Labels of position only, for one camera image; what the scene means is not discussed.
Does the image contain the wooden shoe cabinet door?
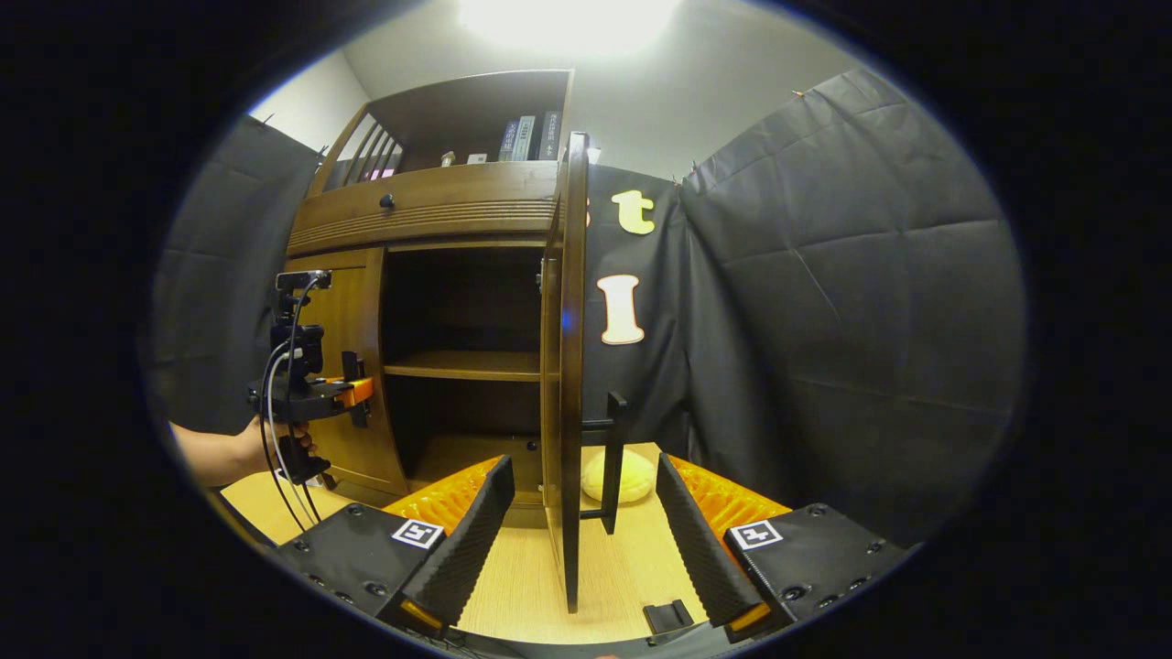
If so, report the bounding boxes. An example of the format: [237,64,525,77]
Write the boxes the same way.
[286,247,410,500]
[540,131,591,614]

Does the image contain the large ceiling light panel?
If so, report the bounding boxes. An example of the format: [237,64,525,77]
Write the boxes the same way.
[458,0,683,56]

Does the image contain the yellow round cushion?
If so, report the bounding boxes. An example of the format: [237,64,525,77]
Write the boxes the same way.
[582,447,657,505]

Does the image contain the black backdrop cloth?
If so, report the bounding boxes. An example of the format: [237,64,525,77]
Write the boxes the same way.
[151,69,1026,550]

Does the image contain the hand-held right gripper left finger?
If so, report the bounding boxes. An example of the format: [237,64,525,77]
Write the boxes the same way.
[273,455,516,639]

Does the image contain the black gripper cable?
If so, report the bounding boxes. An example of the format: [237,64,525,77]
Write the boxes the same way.
[259,275,323,534]

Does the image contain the wooden double-door shoe cabinet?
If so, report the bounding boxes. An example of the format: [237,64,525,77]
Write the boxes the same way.
[286,69,578,513]

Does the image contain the black door handle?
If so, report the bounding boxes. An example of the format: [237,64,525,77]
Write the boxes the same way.
[579,392,629,535]
[341,351,372,429]

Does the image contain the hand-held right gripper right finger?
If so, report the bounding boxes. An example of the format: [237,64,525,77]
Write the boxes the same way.
[655,452,914,643]

